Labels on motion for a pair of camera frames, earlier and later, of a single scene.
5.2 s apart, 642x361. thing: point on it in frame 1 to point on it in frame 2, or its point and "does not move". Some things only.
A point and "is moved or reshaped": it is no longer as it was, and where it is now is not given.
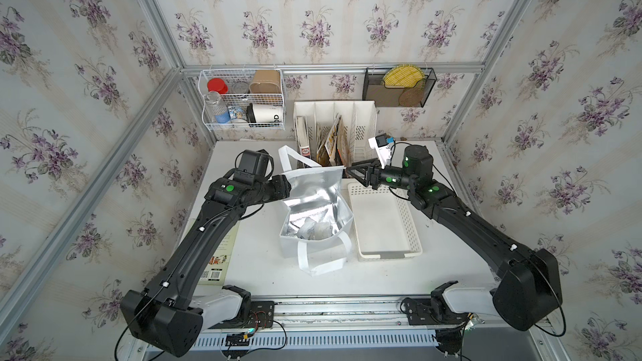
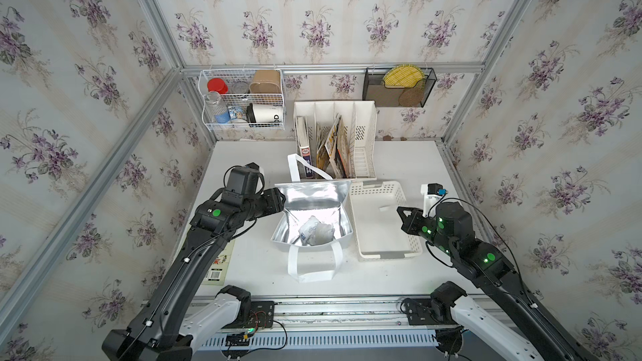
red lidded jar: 217,84 does not move
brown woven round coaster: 412,96 does not move
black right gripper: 372,174 to 410,221
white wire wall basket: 242,99 does not move
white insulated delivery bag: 318,226 is moved or reshaped
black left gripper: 283,188 to 275,201
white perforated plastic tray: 384,223 does not move
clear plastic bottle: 216,107 does not move
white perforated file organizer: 334,133 does not move
